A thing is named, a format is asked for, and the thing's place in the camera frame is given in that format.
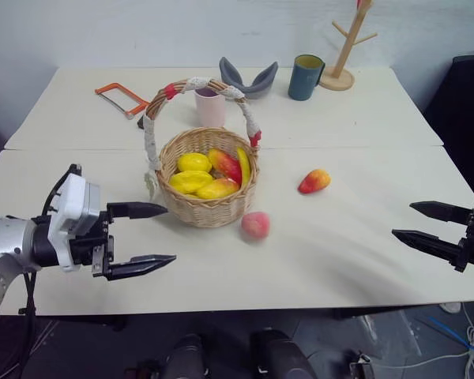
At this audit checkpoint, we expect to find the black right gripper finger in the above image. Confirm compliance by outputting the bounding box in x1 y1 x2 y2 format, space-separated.
408 201 474 225
391 228 465 270

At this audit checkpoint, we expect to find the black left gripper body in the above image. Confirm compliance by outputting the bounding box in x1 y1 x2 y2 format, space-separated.
68 208 116 278

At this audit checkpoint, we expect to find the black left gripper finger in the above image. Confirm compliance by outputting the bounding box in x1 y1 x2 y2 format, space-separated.
106 253 178 282
106 201 170 221

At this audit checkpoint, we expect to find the yellow starfruit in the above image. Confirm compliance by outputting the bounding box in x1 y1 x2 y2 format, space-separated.
176 152 214 174
168 170 215 196

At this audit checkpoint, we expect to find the mostly yellow mango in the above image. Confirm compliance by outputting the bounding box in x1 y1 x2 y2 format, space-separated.
195 177 242 200

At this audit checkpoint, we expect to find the red and yellow mango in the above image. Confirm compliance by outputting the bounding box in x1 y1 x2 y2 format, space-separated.
207 148 243 185

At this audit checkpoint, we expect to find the dark rounded shape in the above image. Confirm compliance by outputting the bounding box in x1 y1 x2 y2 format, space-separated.
249 328 318 379
163 332 207 379

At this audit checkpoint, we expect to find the black chair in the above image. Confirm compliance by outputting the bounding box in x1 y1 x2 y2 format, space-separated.
422 54 474 195

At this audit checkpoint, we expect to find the yellow banana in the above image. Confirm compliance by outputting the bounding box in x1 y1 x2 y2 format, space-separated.
235 146 252 188

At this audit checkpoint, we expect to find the pink peach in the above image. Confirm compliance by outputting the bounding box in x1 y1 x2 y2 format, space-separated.
240 211 272 243

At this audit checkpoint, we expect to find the pink cup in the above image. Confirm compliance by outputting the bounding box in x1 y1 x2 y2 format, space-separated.
194 87 227 129

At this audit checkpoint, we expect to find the orange hacksaw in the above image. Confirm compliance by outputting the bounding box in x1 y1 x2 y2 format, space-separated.
94 81 152 129

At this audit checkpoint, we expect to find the red and orange mango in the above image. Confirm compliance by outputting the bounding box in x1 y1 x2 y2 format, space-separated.
297 168 333 196

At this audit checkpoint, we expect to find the grey bowl-shaped object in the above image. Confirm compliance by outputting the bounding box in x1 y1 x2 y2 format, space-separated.
218 56 280 101

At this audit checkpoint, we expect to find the wooden mug tree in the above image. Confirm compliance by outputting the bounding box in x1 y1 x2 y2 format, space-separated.
317 0 379 92

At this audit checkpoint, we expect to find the blue mug with yellow inside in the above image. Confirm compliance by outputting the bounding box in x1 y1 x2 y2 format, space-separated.
287 54 327 103

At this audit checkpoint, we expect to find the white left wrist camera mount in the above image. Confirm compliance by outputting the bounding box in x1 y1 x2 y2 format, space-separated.
46 173 104 273

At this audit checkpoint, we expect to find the wicker basket with wrapped handle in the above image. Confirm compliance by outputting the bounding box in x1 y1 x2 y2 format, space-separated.
139 75 264 230

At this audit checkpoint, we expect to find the blue cable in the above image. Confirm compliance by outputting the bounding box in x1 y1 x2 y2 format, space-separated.
427 315 474 353

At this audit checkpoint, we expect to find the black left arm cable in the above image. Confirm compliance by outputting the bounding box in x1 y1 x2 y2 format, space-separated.
17 269 40 379

